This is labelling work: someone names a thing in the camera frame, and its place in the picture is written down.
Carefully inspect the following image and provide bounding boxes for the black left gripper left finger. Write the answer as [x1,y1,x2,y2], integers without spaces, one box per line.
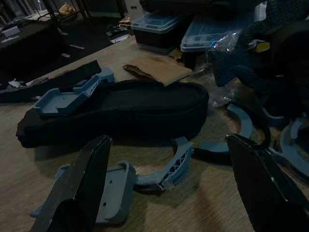
[30,134,113,232]

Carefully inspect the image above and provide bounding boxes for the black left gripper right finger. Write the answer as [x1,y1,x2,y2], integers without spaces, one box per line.
[225,133,309,232]

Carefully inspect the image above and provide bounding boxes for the black foam sole piece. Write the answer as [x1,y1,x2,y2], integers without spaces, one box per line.
[15,79,210,148]

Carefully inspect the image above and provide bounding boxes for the grey printed plate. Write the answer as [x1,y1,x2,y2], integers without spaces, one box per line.
[29,161,138,226]

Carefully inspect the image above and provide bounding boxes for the grey curved printed part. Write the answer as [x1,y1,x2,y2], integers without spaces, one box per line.
[192,141,233,165]

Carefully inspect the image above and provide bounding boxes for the grey printed piece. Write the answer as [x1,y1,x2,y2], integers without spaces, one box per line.
[253,96,287,127]

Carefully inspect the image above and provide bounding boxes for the grey printed arc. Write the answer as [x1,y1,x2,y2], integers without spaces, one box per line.
[226,102,254,140]

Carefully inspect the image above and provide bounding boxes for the grey curved lattice part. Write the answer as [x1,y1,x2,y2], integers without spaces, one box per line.
[133,136,195,193]

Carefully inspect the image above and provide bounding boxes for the clear plastic bag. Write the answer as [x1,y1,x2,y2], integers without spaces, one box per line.
[207,31,266,111]

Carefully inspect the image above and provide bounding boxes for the white crumpled paper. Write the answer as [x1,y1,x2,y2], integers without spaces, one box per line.
[8,78,27,89]

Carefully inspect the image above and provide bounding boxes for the dark mesh fabric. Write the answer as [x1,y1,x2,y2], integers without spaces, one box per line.
[211,0,309,88]

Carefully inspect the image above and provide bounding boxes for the yellow tag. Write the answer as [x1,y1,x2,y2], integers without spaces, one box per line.
[248,39,271,53]

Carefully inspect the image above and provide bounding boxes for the brown cardboard piece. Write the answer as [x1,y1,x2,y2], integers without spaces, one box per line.
[122,54,193,87]

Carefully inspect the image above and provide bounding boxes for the black table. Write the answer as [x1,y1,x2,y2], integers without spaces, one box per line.
[0,20,66,71]

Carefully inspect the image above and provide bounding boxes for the clear lid black container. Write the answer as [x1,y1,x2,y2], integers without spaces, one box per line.
[180,14,245,71]
[131,14,192,51]

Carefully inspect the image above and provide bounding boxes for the scattered paper scraps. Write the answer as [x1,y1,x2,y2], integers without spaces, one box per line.
[105,23,133,44]

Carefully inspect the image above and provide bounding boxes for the white label stand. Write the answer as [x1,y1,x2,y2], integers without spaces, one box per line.
[1,26,20,39]

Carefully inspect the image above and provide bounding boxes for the grey printed ring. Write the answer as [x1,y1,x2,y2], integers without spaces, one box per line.
[267,119,309,175]

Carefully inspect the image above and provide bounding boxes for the grey printed bracket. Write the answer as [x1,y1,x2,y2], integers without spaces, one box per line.
[32,67,114,119]

